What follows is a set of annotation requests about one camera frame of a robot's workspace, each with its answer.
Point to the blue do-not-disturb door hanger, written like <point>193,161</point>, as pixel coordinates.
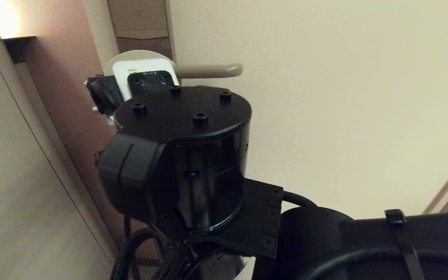
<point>142,54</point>

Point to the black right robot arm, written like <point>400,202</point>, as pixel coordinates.
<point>181,155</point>

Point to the cream white door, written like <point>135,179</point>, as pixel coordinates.
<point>344,97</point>

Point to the brown metal lock plate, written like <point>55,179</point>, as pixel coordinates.
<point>138,19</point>

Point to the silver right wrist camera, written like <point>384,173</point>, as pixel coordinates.
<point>125,77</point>

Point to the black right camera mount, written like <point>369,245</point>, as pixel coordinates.
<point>105,93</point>

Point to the glowing wall lamp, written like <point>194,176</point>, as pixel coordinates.
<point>16,48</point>

